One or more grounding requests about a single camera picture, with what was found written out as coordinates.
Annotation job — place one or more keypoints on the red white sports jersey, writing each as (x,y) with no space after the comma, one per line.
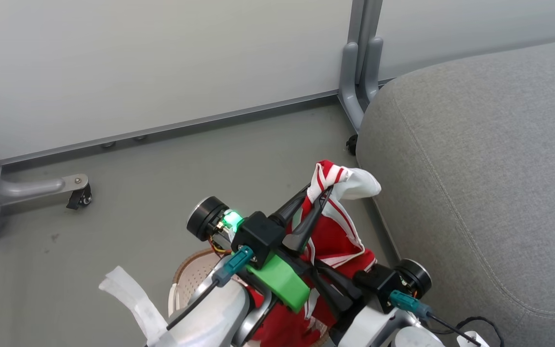
(337,236)

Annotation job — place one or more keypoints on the white covered right gripper body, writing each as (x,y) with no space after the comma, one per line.
(417,277)

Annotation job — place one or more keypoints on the white paper tag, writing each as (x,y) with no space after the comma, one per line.
(470,339)

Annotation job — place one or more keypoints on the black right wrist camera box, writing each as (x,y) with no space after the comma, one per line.
(378,284)

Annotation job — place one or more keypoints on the cream plastic laundry basket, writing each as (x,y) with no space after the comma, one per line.
(195,277)

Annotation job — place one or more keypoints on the black caster under plate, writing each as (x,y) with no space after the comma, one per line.
(80,197)

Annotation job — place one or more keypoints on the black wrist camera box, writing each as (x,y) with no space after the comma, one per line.
(258,233)
(378,284)

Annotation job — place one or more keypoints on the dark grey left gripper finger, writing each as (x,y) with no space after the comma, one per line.
(289,207)
(304,236)

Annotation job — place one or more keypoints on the small black caster wheel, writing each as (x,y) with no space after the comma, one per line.
(352,144)

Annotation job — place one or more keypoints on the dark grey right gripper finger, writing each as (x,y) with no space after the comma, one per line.
(342,282)
(337,301)

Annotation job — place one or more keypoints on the grey partition leg with plate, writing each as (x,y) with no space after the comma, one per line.
(27,189)

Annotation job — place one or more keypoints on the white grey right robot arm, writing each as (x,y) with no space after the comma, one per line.
(378,330)

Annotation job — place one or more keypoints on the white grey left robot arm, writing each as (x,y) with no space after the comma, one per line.
(215,315)

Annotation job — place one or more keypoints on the green covered left gripper body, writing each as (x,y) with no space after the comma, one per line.
(280,282)

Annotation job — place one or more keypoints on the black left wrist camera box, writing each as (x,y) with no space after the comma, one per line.
(258,233)

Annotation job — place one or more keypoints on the grey metal partition rail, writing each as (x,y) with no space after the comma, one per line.
(171,127)

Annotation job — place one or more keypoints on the white tape strip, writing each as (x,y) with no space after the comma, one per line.
(130,299)

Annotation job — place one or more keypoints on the grey fabric sofa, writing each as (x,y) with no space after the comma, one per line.
(489,173)

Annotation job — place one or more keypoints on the grey forked partition post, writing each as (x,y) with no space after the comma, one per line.
(354,72)

